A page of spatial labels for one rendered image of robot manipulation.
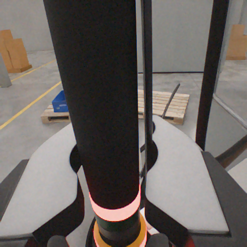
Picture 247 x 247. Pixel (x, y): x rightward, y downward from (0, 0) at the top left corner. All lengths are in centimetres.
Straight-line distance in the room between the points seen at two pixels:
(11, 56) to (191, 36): 666
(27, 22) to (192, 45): 1154
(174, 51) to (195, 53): 62
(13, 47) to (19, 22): 687
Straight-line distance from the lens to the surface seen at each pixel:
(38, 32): 1433
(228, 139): 142
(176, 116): 296
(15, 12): 1511
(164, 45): 562
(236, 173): 56
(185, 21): 564
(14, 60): 841
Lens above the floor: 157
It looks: 31 degrees down
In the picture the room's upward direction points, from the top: 4 degrees counter-clockwise
